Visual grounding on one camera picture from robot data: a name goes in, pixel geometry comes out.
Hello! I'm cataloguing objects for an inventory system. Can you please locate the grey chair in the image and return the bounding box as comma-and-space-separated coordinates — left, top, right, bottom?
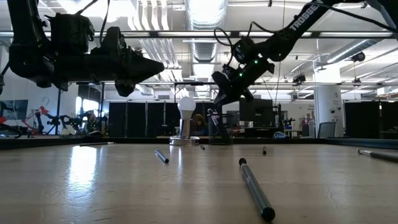
317, 121, 337, 139

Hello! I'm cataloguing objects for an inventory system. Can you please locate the black partition panel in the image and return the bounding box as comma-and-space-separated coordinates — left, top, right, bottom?
344, 101, 398, 139
108, 101, 215, 138

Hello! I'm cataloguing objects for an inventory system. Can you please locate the black mesh pencil cup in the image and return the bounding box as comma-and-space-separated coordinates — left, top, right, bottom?
207, 113, 234, 146

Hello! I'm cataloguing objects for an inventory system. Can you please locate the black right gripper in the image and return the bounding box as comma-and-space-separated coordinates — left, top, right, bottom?
211, 57, 276, 144

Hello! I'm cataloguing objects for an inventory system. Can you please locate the white pillar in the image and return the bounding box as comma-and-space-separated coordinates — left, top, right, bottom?
313, 67, 345, 138

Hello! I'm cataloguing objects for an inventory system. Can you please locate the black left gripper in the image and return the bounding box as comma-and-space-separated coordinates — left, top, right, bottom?
93, 26, 165, 98

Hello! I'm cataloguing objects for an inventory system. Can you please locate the person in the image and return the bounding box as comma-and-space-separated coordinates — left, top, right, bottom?
191, 113, 208, 137

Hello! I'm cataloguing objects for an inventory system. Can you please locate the pen at right edge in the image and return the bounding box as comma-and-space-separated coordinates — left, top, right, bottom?
356, 149, 398, 163

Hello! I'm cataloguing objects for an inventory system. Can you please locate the black table edge rail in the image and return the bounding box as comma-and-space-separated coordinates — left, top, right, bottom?
0, 136, 398, 151

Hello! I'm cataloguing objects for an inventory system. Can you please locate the white bulb lamp chrome base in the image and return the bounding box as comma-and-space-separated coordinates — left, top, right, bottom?
169, 96, 201, 146

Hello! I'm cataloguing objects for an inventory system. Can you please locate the black monitor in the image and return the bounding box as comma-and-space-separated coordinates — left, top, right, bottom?
238, 98, 274, 128

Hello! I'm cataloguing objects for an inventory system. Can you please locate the silver ventilation duct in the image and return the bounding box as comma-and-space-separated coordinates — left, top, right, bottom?
185, 0, 229, 63

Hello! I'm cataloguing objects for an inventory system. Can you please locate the large powder brush silver ferrule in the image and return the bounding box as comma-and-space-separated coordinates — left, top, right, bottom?
206, 108, 219, 127

